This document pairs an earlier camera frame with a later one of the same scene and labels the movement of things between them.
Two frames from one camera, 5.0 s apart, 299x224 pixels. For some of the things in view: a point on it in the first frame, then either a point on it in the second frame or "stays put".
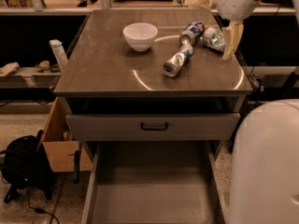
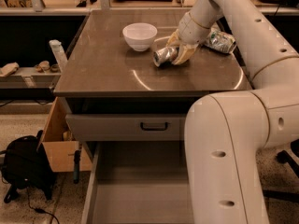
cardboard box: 60,143 stays put
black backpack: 26,164 stays put
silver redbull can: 171,67 → 165,55
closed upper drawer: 154,127 stays put
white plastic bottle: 60,53 stays put
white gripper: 234,2 → 194,30
